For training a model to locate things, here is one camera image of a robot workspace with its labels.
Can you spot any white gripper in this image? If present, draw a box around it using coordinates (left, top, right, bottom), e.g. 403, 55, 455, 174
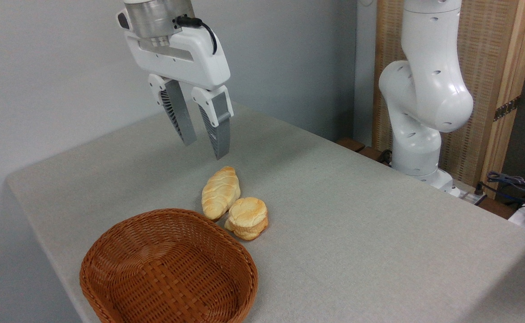
125, 26, 235, 161

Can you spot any brown wicker basket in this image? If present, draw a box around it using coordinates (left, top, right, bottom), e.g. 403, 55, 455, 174
79, 208, 259, 323

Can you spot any round bread bun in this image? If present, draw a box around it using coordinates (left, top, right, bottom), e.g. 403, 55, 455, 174
224, 197, 269, 241

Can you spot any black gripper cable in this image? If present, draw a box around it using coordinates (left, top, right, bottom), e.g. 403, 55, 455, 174
175, 15, 219, 56

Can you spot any blue grey cable bundle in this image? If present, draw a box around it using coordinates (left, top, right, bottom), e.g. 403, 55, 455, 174
480, 170, 525, 212

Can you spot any wooden woven folding screen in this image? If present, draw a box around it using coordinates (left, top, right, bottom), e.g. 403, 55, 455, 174
372, 0, 525, 199

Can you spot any long braided bread loaf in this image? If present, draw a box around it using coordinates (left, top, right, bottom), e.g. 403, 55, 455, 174
201, 166, 241, 221

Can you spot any brass screen hinge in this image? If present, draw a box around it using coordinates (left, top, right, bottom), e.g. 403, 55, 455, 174
493, 96, 521, 122

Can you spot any grey tablecloth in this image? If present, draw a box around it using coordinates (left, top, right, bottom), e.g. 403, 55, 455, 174
6, 101, 525, 323

